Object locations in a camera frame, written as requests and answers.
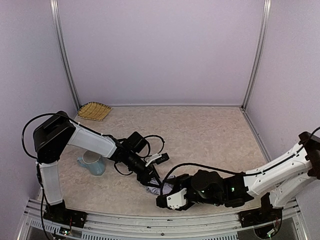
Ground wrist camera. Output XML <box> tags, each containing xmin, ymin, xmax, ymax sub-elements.
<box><xmin>145</xmin><ymin>153</ymin><xmax>170</xmax><ymax>167</ymax></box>
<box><xmin>166</xmin><ymin>188</ymin><xmax>187</xmax><ymax>210</ymax></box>

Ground aluminium corner post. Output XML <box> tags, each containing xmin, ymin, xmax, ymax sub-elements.
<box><xmin>50</xmin><ymin>0</ymin><xmax>81</xmax><ymax>110</ymax></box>
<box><xmin>241</xmin><ymin>0</ymin><xmax>272</xmax><ymax>112</ymax></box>

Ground lilac folding umbrella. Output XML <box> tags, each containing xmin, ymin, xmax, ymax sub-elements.
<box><xmin>145</xmin><ymin>182</ymin><xmax>174</xmax><ymax>196</ymax></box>

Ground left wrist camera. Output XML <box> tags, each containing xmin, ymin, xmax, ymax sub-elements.
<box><xmin>145</xmin><ymin>153</ymin><xmax>170</xmax><ymax>167</ymax></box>

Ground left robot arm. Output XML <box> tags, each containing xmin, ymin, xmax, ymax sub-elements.
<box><xmin>26</xmin><ymin>111</ymin><xmax>161</xmax><ymax>227</ymax></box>

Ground yellow woven mat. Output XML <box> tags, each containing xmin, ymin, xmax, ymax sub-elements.
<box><xmin>77</xmin><ymin>101</ymin><xmax>112</xmax><ymax>122</ymax></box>

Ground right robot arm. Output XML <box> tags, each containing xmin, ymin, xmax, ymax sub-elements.
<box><xmin>156</xmin><ymin>131</ymin><xmax>320</xmax><ymax>227</ymax></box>

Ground light blue mug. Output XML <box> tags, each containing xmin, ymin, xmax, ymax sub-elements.
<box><xmin>77</xmin><ymin>150</ymin><xmax>106</xmax><ymax>176</ymax></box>

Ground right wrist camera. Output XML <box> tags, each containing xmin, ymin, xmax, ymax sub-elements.
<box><xmin>166</xmin><ymin>188</ymin><xmax>187</xmax><ymax>210</ymax></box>

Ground left aluminium corner post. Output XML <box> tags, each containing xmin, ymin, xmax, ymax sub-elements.
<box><xmin>50</xmin><ymin>0</ymin><xmax>81</xmax><ymax>110</ymax></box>

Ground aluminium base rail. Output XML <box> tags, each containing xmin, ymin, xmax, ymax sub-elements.
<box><xmin>14</xmin><ymin>199</ymin><xmax>311</xmax><ymax>240</ymax></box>

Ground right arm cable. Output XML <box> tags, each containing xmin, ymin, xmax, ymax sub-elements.
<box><xmin>159</xmin><ymin>126</ymin><xmax>320</xmax><ymax>196</ymax></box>

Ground right aluminium corner post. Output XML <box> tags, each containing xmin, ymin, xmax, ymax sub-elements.
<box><xmin>241</xmin><ymin>0</ymin><xmax>272</xmax><ymax>112</ymax></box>

